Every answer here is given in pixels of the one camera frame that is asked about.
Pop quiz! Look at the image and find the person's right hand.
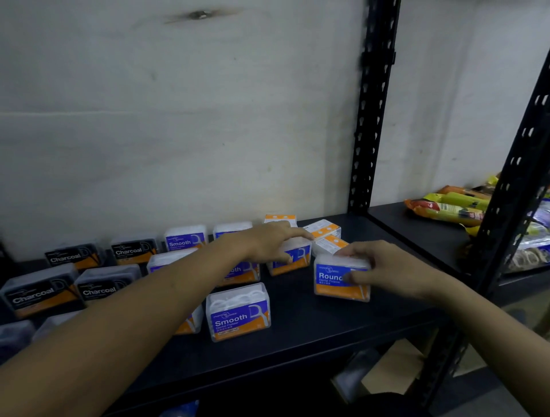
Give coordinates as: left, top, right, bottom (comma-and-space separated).
335, 239, 452, 301

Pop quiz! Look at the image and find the person's left hand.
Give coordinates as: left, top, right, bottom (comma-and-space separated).
217, 221, 315, 265

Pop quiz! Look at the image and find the blue label dental floss box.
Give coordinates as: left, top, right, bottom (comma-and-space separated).
218, 261, 261, 288
205, 282, 272, 343
147, 247, 199, 274
174, 304, 205, 336
266, 237, 313, 277
313, 252, 372, 303

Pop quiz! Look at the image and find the black metal shelf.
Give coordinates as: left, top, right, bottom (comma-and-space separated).
0, 213, 452, 415

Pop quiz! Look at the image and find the person's left forearm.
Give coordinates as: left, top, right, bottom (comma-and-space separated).
0, 238, 235, 417

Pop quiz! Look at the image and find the person's right forearm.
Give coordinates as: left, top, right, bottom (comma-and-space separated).
429, 274, 550, 417

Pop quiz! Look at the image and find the pile of colourful snack packets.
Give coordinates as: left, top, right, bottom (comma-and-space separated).
403, 174, 550, 239

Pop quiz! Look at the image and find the clear plastic packet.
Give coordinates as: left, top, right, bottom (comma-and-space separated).
506, 247, 550, 274

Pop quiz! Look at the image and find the blue plastic packet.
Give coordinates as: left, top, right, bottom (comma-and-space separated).
526, 199, 550, 250

